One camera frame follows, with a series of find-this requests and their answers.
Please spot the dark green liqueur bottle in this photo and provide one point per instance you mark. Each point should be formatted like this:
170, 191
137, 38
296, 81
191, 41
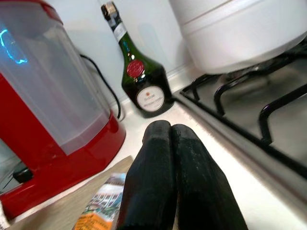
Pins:
144, 86

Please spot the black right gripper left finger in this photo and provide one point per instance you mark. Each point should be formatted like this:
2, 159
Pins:
148, 179

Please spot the red coffee machine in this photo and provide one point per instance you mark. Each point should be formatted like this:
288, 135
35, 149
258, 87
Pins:
48, 155

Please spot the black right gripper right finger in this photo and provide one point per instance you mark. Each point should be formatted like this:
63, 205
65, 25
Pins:
201, 187

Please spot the steel gas hob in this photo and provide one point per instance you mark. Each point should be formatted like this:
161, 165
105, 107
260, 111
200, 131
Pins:
239, 112

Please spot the beige cloth mat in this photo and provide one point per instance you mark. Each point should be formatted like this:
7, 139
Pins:
60, 201

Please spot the white lidded pot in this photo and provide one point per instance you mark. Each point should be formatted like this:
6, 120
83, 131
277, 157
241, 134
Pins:
227, 36

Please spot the orange printed snack pack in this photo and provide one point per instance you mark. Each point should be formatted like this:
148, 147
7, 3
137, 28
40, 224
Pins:
100, 210

